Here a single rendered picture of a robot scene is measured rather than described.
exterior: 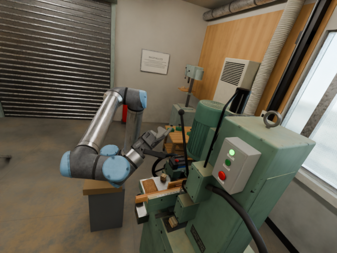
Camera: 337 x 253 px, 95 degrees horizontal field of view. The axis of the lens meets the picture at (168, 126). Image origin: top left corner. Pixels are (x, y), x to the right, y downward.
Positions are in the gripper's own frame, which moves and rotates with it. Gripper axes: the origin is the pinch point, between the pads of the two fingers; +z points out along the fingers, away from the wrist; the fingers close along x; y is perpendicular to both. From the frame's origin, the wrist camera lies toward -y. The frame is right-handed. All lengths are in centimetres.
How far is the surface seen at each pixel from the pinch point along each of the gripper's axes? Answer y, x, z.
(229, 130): -10.7, -33.1, 4.3
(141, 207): -37, 49, -37
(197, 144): -16.2, -6.6, 4.7
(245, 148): -13.5, -41.6, -2.7
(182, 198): -28.0, -4.4, -20.0
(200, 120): -6.4, -13.0, 11.2
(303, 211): -166, 24, 64
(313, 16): -23, -18, 186
